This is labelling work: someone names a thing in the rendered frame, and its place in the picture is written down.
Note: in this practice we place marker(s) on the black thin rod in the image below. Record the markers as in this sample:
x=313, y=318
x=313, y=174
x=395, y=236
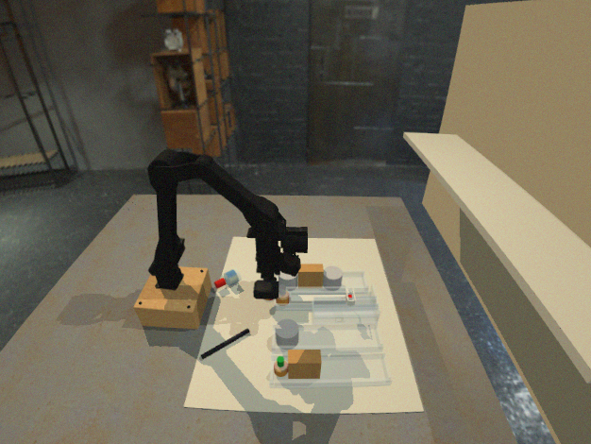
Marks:
x=220, y=346

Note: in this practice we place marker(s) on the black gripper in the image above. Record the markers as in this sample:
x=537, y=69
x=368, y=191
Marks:
x=269, y=287

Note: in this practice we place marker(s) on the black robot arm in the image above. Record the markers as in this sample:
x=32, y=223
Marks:
x=268, y=226

